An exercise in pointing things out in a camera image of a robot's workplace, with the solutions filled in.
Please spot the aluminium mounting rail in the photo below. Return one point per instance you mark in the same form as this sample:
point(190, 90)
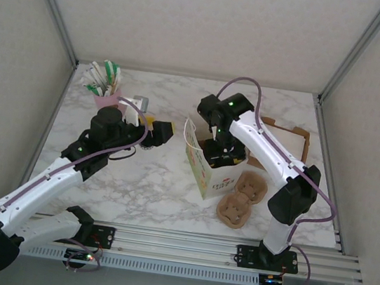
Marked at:
point(175, 245)

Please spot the coffee cup with black lid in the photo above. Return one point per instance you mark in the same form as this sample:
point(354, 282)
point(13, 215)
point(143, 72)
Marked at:
point(220, 165)

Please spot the brown pulp cup carrier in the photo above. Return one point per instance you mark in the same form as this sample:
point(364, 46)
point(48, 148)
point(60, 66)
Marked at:
point(241, 203)

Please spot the aluminium frame post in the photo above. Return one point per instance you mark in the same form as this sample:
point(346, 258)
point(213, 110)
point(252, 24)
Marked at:
point(358, 53)
point(53, 10)

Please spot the stack of paper cups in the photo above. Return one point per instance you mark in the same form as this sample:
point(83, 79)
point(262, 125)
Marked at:
point(147, 146)

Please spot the white paper takeout bag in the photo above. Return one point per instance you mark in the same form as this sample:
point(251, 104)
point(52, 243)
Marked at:
point(219, 185)

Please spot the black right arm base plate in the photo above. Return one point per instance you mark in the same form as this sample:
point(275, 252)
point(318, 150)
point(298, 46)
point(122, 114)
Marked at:
point(248, 257)

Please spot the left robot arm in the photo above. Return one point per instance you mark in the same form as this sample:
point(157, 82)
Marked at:
point(38, 188)

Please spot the wooden stirrer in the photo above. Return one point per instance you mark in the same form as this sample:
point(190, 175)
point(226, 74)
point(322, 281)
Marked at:
point(115, 84)

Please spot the brown cardboard tray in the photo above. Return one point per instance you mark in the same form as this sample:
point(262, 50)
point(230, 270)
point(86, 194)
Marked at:
point(300, 140)

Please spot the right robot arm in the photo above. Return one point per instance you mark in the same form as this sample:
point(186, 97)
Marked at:
point(264, 146)

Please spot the aluminium table side rail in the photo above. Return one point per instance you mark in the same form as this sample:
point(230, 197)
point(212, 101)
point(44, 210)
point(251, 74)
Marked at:
point(327, 151)
point(45, 129)

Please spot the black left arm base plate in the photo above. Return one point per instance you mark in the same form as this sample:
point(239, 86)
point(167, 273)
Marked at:
point(104, 236)

